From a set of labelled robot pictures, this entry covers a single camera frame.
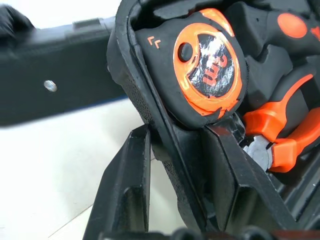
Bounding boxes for orange handled pliers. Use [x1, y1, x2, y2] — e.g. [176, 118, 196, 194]
[240, 73, 320, 174]

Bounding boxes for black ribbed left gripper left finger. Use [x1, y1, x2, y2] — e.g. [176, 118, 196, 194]
[82, 124, 152, 240]

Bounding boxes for black orange tape measure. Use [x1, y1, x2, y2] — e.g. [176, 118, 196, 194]
[134, 7, 251, 129]

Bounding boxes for black tool case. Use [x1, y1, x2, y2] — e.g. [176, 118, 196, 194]
[0, 0, 320, 240]

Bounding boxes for black orange screwdriver handle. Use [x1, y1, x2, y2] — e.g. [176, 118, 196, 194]
[224, 1, 320, 60]

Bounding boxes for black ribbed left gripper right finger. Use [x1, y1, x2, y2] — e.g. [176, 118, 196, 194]
[201, 123, 299, 235]

